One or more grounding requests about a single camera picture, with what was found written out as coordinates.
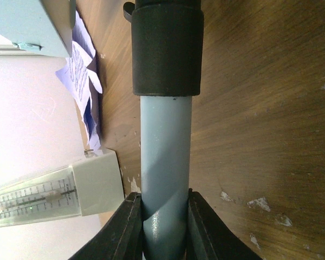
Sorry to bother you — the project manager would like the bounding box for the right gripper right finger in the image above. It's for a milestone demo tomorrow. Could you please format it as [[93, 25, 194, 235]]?
[[186, 189, 261, 260]]

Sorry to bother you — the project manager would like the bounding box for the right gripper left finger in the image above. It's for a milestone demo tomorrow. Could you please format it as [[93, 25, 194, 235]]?
[[70, 192, 143, 260]]

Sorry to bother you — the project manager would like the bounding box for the white metronome body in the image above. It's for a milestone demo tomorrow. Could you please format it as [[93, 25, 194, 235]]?
[[0, 149, 124, 228]]

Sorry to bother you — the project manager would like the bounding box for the lilac sheet music paper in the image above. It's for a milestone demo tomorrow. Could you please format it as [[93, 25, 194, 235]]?
[[55, 12, 102, 150]]

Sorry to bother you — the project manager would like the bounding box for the light blue music stand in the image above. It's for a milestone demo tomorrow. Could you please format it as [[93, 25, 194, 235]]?
[[123, 1, 204, 259]]

